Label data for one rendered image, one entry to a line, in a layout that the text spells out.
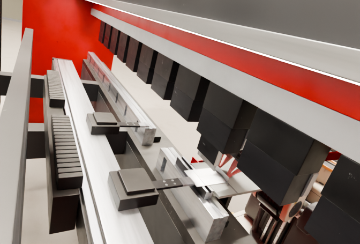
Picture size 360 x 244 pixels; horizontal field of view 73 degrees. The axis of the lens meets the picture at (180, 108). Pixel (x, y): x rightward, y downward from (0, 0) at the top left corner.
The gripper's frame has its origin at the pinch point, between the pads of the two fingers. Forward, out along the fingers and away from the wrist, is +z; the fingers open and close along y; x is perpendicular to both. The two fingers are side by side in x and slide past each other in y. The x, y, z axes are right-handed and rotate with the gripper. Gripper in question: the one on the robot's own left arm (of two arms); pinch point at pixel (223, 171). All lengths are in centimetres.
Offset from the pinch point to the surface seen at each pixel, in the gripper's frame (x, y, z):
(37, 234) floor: -2, -79, 115
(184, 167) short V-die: -9.8, -6.6, 7.4
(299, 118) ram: -27.8, 26.5, -23.5
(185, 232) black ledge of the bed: -7.7, 9.1, 20.8
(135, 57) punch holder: -24, -70, -13
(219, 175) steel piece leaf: -1.1, 0.7, 1.8
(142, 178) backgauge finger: -29.6, 2.4, 12.7
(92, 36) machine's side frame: -17, -214, -2
